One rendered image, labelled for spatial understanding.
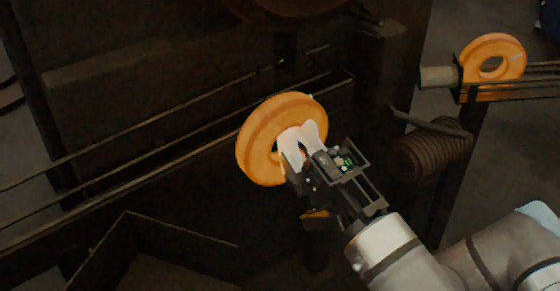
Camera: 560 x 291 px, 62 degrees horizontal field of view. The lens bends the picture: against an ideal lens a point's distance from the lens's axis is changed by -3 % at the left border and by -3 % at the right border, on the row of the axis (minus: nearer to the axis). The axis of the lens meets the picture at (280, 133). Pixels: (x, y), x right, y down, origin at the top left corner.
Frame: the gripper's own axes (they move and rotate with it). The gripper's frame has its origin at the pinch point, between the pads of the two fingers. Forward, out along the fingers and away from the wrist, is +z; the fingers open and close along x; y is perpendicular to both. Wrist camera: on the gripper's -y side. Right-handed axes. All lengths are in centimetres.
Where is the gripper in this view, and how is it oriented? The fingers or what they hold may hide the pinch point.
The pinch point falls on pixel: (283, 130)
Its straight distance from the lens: 74.3
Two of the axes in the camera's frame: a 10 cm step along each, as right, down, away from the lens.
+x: -8.2, 3.6, -4.3
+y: 1.6, -5.8, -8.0
